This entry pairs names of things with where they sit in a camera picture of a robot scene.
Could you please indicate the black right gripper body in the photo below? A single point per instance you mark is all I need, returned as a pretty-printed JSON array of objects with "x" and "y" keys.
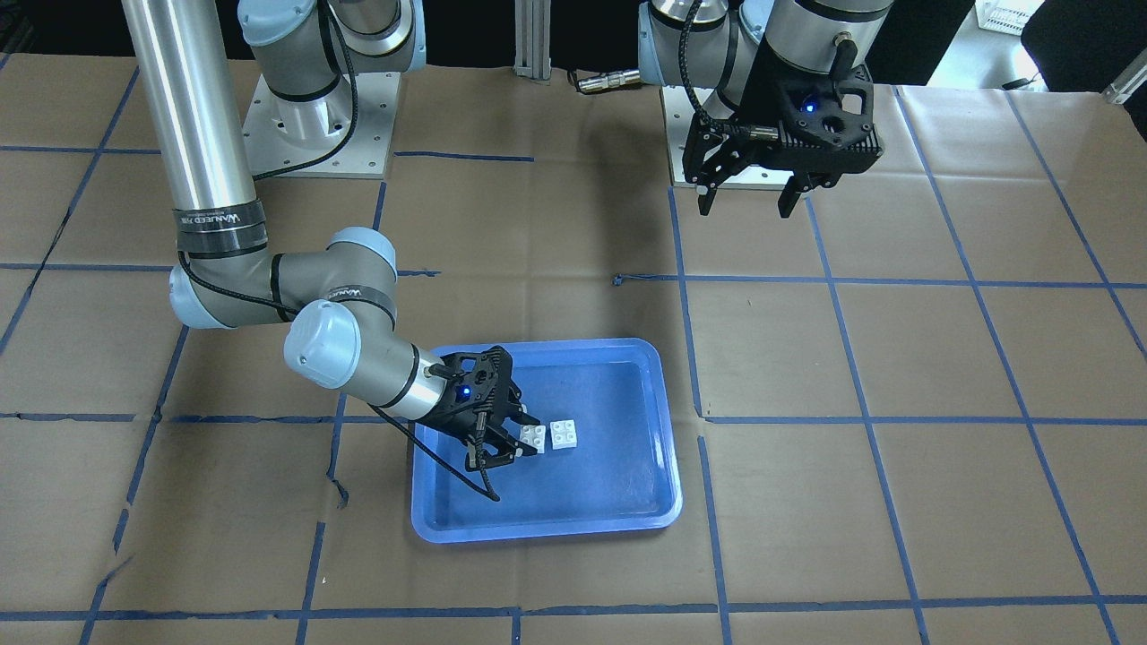
[{"x": 451, "y": 415}]

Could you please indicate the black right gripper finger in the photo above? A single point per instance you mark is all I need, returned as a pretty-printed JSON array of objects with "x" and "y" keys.
[
  {"x": 511, "y": 408},
  {"x": 479, "y": 458}
]

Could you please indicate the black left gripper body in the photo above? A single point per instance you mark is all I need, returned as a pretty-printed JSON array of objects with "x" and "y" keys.
[{"x": 764, "y": 100}]

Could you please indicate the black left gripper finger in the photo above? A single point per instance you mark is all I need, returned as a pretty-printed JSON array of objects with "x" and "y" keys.
[
  {"x": 799, "y": 184},
  {"x": 706, "y": 185}
]

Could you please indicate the white block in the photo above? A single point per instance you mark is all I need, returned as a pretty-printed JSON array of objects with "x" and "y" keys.
[
  {"x": 563, "y": 434},
  {"x": 535, "y": 436}
]

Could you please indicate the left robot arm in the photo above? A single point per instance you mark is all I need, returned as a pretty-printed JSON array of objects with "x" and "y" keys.
[{"x": 707, "y": 47}]

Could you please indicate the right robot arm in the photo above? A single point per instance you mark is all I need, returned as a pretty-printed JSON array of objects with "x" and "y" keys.
[{"x": 339, "y": 303}]

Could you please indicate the blue plastic tray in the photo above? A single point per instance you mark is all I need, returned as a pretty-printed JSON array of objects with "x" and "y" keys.
[{"x": 621, "y": 475}]

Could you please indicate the brown paper table cover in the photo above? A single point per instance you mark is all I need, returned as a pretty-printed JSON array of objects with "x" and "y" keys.
[{"x": 911, "y": 412}]

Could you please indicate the aluminium frame post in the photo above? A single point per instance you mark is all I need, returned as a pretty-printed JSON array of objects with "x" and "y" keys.
[{"x": 531, "y": 33}]

